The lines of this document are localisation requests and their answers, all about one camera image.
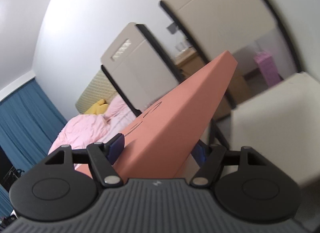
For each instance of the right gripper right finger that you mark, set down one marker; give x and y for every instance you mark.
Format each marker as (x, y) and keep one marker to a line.
(210, 159)

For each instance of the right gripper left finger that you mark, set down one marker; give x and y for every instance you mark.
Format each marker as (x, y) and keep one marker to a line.
(102, 157)

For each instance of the orange box lid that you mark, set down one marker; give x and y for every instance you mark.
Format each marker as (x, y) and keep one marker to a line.
(159, 141)

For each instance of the pink duvet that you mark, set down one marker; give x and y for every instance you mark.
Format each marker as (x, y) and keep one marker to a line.
(81, 131)

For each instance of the pink pillow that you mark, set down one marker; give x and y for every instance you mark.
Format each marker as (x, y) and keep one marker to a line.
(118, 107)

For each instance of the beige quilted headboard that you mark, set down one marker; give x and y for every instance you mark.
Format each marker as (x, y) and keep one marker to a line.
(99, 88)

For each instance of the wooden nightstand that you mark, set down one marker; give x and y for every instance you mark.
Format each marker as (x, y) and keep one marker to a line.
(228, 76)

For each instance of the blue curtain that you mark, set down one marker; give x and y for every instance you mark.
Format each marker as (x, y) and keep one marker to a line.
(30, 123)

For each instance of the left beige chair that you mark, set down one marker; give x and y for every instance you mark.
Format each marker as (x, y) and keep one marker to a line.
(139, 68)

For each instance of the beige chair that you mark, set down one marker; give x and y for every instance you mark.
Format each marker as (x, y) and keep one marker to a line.
(245, 28)
(139, 68)

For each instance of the pink box on floor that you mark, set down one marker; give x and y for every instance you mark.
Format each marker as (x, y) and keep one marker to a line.
(268, 68)

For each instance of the small items on nightstand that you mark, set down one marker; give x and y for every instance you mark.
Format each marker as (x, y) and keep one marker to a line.
(182, 45)

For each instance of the right beige chair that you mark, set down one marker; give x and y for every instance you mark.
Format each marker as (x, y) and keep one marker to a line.
(245, 28)

